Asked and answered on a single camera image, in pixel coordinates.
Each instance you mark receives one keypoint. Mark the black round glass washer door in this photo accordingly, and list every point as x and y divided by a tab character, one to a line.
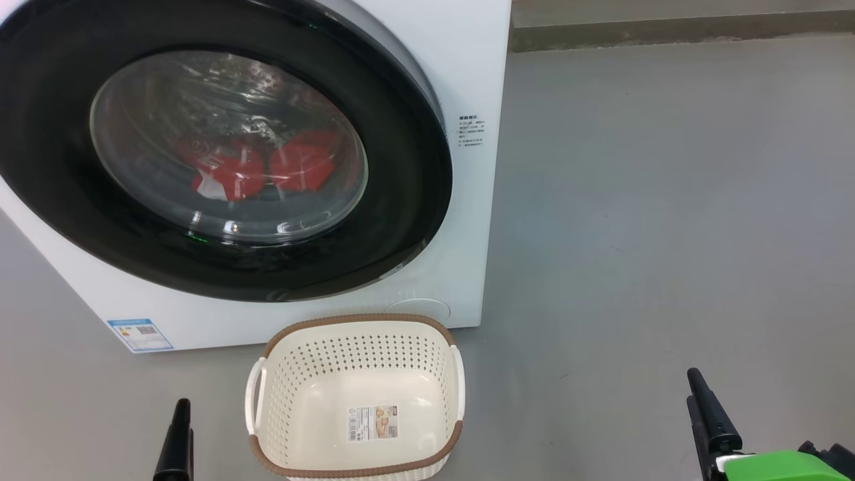
60	167

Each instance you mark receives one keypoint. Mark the black text instruction label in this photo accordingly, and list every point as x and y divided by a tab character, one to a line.
471	131

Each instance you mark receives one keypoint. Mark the round white filter cover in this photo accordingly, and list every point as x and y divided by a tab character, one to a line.
421	311

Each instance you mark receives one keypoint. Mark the cream laundry basket brown rim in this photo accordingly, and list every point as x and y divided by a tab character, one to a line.
361	394

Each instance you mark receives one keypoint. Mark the blue energy label sticker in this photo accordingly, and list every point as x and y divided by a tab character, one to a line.
140	335

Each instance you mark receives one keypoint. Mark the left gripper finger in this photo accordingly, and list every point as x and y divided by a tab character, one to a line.
175	454

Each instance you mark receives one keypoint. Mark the printed product label sticker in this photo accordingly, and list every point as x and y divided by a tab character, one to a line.
372	423

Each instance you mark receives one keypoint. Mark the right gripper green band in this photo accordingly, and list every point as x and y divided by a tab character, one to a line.
781	467

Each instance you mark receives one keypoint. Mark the red shirt with white print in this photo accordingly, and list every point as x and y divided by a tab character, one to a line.
230	170

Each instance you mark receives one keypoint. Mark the white front-load washing machine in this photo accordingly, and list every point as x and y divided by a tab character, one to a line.
461	220

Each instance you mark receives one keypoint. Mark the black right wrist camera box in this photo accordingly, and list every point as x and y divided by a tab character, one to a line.
835	454

